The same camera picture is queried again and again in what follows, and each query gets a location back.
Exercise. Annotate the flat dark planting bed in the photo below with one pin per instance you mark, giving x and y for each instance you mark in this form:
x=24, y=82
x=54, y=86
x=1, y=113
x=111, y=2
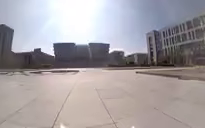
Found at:
x=56, y=71

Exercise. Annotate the small grey building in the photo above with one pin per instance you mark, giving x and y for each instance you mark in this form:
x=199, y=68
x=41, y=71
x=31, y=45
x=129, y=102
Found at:
x=116, y=58

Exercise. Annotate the tall dark building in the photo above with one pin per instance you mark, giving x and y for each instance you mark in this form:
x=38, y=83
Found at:
x=1, y=46

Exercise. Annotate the raised paved bed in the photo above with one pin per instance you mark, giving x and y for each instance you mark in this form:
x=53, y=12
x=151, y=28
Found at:
x=186, y=74

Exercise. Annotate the wide dark block building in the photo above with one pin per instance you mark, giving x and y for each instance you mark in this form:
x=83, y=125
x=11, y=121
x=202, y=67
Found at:
x=65, y=53

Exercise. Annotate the large white building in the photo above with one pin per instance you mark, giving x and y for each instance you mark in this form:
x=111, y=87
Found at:
x=186, y=36

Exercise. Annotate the low dark building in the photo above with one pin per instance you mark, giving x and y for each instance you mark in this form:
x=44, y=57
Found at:
x=35, y=59

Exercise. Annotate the pale low building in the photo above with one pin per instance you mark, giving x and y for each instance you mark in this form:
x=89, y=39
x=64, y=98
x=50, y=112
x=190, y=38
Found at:
x=138, y=59

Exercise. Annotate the pale paved plaza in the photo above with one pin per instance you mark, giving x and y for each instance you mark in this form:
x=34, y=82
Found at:
x=100, y=100

